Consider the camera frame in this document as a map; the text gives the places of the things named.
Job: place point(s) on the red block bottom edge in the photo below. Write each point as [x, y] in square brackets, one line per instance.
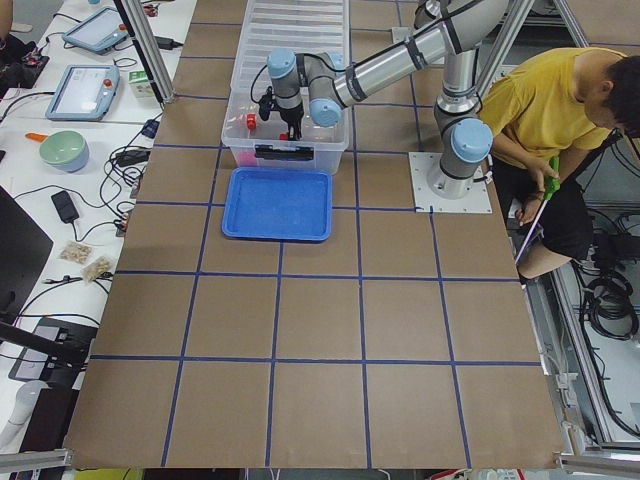
[246, 159]

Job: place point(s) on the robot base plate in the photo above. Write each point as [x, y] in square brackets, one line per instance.
[435, 192]

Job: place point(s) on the teach pendant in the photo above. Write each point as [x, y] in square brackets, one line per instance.
[98, 33]
[85, 93]

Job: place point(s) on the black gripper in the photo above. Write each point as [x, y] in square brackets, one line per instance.
[290, 117]

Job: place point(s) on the far teach pendant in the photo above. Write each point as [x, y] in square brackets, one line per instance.
[98, 33]

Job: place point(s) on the green handled stick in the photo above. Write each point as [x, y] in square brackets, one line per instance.
[552, 185]

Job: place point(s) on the black phone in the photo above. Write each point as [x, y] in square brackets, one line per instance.
[65, 207]

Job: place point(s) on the black power adapter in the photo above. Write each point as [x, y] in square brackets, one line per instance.
[166, 43]

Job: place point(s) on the blue plastic tray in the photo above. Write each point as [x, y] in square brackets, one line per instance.
[279, 204]

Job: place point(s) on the clear plastic storage box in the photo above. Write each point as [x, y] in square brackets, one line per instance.
[329, 143]

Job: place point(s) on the aluminium frame post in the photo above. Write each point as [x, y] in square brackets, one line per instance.
[139, 29]

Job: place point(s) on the green white carton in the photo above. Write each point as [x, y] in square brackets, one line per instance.
[140, 84]

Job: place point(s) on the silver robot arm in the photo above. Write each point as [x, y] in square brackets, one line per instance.
[400, 65]

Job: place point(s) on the person in yellow shirt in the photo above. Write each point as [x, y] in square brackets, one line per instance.
[547, 115]

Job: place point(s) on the black box latch handle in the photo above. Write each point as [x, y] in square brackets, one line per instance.
[269, 152]

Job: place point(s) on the green and blue bowl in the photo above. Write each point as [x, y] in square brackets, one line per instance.
[67, 151]

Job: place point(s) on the snack bag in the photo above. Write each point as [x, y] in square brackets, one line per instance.
[76, 252]
[96, 268]

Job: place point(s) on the near teach pendant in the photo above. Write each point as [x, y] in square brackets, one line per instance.
[85, 93]

